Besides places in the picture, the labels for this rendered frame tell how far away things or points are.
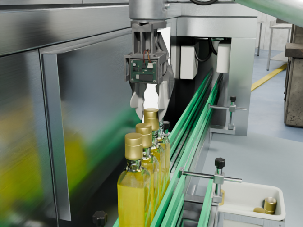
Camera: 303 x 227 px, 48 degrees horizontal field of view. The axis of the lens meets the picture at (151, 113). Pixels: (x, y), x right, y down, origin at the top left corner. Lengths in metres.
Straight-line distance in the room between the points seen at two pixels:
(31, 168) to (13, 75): 0.17
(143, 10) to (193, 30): 1.05
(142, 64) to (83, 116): 0.17
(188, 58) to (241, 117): 0.41
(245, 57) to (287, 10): 0.94
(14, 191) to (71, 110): 0.18
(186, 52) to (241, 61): 0.31
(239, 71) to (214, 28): 0.24
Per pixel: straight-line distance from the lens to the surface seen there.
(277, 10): 0.77
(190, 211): 0.94
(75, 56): 0.67
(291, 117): 4.21
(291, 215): 1.23
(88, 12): 0.74
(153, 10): 0.66
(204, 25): 1.69
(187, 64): 1.84
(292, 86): 4.11
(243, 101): 1.73
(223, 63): 1.80
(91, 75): 0.74
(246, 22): 1.67
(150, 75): 0.65
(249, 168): 1.47
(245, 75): 1.70
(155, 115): 0.74
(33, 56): 0.61
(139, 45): 0.68
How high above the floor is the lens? 1.41
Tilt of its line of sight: 19 degrees down
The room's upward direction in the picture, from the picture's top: straight up
